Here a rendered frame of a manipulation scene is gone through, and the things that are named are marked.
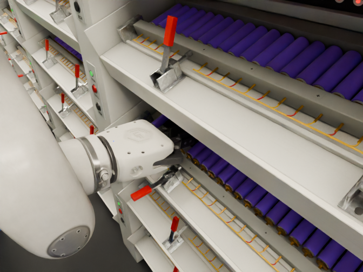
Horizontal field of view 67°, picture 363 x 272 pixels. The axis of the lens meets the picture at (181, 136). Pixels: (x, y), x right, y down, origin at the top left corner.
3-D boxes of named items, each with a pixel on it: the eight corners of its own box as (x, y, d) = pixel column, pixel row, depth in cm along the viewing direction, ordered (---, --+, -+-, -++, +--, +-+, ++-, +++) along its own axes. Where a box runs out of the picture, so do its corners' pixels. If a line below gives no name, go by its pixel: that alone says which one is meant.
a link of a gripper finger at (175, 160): (180, 167, 41) (186, 148, 46) (130, 157, 42) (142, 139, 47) (179, 174, 42) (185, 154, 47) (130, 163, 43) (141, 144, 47)
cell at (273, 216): (302, 197, 42) (274, 228, 40) (291, 190, 43) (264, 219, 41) (303, 191, 40) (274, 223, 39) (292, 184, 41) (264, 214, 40)
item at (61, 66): (106, 136, 70) (75, 97, 60) (38, 64, 108) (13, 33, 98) (165, 90, 75) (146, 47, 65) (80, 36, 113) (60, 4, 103)
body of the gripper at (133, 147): (113, 159, 36) (179, 138, 42) (82, 124, 42) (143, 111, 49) (113, 201, 40) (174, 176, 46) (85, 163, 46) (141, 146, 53)
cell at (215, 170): (241, 155, 49) (216, 179, 48) (234, 150, 50) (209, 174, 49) (240, 150, 48) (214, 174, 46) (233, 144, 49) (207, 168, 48)
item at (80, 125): (116, 189, 82) (93, 164, 72) (52, 107, 120) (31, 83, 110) (167, 146, 87) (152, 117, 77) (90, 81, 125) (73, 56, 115)
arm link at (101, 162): (95, 159, 35) (117, 153, 36) (70, 128, 40) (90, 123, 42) (98, 206, 39) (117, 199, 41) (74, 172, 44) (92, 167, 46)
